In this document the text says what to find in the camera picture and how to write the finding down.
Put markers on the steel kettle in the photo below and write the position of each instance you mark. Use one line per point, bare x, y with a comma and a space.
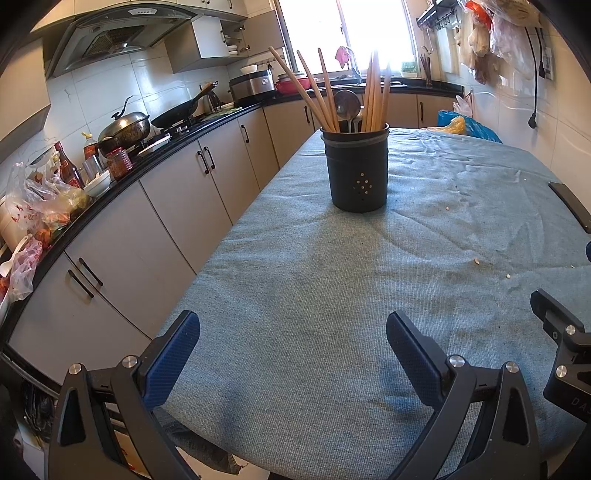
212, 102

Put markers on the printed hanging plastic bag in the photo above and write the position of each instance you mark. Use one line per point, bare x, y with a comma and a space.
519, 8

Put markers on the yellow plastic bag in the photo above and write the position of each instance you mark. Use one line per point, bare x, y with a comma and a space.
452, 125

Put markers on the beige wall cabinets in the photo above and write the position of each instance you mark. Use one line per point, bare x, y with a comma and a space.
21, 87

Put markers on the red chili sauce jar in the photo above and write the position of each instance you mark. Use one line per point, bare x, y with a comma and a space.
119, 164

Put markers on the yellow capped sauce bottle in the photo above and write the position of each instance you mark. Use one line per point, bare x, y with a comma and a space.
92, 157

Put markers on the bunch of wooden chopsticks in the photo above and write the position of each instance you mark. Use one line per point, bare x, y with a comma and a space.
374, 92

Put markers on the small white bowl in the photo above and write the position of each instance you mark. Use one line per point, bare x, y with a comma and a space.
98, 184

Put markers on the blue plastic bag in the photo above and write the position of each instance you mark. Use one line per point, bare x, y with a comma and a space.
482, 131

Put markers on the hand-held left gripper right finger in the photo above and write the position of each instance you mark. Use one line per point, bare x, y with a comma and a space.
415, 364

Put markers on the plastic bag of vegetables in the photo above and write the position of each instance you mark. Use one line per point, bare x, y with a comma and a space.
51, 203

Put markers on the red hanging cloth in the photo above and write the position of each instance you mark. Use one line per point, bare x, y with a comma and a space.
342, 56

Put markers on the black rice cooker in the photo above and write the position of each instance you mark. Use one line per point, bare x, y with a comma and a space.
251, 87

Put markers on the beige base cabinets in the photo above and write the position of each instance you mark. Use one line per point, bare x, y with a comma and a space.
138, 240

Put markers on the grey range hood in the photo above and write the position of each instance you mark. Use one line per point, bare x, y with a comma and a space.
115, 37

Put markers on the metal sink faucet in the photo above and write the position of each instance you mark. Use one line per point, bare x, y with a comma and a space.
354, 71

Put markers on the clear hanging plastic bag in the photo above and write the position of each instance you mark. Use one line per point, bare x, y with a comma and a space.
510, 46

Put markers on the black frying pan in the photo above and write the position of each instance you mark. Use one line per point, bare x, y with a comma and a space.
175, 115

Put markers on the black smartphone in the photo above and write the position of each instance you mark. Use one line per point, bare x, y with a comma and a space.
575, 205

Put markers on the holder with dark chopsticks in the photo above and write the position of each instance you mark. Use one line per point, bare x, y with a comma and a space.
427, 74

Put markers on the wall socket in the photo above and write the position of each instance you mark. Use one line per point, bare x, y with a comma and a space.
547, 62

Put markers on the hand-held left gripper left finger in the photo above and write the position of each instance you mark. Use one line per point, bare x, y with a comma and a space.
168, 364

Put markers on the kitchen window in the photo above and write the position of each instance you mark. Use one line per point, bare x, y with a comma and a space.
364, 27

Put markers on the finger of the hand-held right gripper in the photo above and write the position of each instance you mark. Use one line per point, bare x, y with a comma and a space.
575, 360

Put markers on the green and white box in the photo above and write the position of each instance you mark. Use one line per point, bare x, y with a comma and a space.
409, 69

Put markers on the black wall rack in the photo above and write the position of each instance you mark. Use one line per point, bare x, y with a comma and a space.
438, 14

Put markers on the open cabinet with dishes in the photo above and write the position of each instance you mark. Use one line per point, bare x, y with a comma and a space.
207, 41

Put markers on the black kitchen countertop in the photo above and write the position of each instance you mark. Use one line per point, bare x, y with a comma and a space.
138, 173

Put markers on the gas stove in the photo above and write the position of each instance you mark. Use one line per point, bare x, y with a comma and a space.
175, 134

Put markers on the dark perforated utensil holder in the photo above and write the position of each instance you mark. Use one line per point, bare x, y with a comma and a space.
355, 170

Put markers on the steel wok with lid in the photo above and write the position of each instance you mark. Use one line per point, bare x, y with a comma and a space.
124, 127

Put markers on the dark sauce bottle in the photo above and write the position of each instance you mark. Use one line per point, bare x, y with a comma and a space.
69, 168

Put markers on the hanging brown dried meat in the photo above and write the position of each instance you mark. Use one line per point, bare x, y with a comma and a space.
481, 71

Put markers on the red basin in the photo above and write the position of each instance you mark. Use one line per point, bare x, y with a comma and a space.
288, 86

